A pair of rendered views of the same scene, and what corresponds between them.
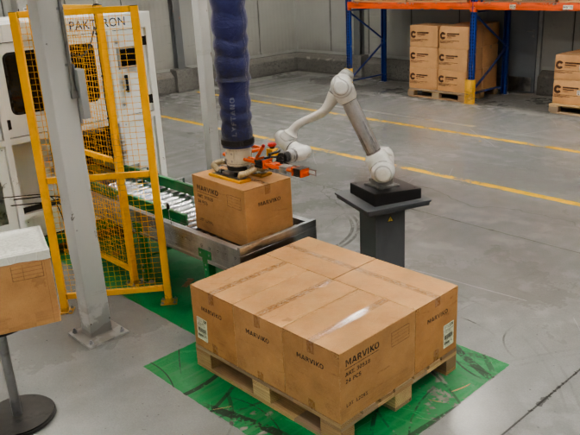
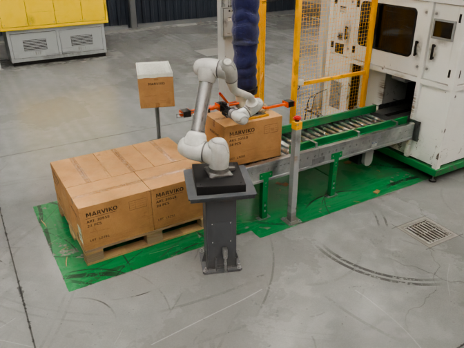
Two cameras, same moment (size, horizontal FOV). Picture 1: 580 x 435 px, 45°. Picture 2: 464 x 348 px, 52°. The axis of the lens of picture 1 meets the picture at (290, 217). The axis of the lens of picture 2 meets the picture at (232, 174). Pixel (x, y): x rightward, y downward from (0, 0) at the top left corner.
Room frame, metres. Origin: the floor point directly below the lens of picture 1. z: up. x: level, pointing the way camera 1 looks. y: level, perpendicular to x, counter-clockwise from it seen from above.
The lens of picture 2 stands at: (5.40, -3.78, 2.42)
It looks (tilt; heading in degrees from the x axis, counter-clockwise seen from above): 27 degrees down; 102
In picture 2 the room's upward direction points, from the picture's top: straight up
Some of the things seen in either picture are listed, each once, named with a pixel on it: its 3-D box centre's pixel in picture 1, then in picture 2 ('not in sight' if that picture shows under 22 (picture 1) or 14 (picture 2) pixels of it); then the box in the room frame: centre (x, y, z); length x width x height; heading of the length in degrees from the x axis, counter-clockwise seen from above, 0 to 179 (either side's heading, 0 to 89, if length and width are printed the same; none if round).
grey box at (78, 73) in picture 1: (77, 92); (230, 21); (4.31, 1.26, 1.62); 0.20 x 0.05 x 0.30; 43
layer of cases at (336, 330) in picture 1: (322, 315); (132, 186); (3.67, -0.16, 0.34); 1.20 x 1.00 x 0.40; 43
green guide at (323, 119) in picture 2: (123, 199); (320, 119); (5.32, 1.31, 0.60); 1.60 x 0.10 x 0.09; 43
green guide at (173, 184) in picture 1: (179, 183); (355, 134); (5.68, 0.92, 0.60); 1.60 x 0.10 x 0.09; 43
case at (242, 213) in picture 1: (242, 203); (243, 134); (4.63, 0.33, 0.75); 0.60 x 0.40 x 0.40; 40
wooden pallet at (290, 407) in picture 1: (323, 356); (134, 212); (3.67, -0.16, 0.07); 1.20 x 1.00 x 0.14; 43
